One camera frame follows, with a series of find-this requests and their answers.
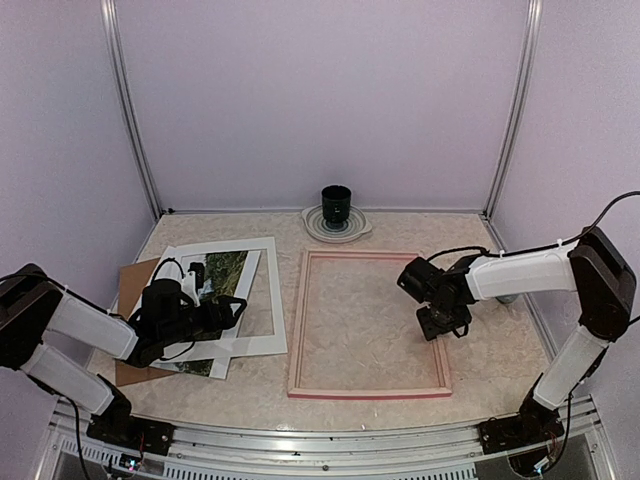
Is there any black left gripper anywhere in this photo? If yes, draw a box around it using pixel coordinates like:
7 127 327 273
159 294 246 347

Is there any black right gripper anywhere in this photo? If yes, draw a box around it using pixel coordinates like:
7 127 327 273
416 301 472 341

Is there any landscape photo print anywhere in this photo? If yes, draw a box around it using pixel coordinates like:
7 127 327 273
166 251 260 379

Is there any white mat board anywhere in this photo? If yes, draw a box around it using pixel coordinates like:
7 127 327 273
146 237 288 375

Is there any pink wooden picture frame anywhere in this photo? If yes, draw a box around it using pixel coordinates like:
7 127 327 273
287 249 452 401

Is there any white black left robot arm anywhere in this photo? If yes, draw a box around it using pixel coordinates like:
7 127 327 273
1 263 247 445

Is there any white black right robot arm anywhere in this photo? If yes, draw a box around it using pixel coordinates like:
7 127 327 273
397 227 637 444

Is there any light blue paper cup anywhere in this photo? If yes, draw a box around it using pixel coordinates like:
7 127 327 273
497 294 518 305

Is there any brown backing board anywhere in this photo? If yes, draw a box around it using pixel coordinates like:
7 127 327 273
115 258 174 387

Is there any striped ceramic plate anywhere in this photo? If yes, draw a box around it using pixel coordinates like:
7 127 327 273
301 205 373 244

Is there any dark green cup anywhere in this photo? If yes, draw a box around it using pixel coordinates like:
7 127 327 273
321 185 352 226

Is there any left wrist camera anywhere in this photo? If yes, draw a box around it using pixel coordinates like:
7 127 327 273
182 262 205 303

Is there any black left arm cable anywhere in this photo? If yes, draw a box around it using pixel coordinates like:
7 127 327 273
149 257 186 289

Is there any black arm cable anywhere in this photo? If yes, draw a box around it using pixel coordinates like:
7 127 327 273
424 189 640 266
149 257 186 289

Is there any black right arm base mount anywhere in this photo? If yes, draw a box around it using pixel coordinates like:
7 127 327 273
477 415 565 455

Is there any aluminium front rail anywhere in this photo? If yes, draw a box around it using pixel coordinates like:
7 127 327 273
35 397 617 479

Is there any right aluminium corner post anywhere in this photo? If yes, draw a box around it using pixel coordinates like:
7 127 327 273
483 0 543 223

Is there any aluminium corner post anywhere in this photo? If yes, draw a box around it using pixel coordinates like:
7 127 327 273
483 0 543 223
100 0 164 221

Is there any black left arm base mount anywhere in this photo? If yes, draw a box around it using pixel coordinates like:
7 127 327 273
87 416 176 456

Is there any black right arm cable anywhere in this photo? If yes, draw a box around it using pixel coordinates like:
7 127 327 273
424 189 640 266

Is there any left aluminium corner post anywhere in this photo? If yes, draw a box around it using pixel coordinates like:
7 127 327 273
100 0 164 221

